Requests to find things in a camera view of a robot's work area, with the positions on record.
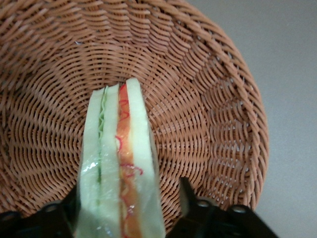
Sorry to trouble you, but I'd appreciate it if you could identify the round brown wicker basket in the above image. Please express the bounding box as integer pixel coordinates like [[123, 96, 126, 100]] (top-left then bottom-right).
[[0, 0, 270, 234]]

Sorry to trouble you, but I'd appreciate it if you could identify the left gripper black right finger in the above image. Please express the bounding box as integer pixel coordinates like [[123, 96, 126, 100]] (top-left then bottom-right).
[[170, 177, 280, 238]]

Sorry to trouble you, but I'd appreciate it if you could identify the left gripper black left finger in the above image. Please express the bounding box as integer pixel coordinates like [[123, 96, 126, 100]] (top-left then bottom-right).
[[0, 189, 80, 238]]

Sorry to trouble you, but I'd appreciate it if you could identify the triangular sandwich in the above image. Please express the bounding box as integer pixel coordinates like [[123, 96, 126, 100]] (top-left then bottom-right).
[[74, 77, 167, 238]]

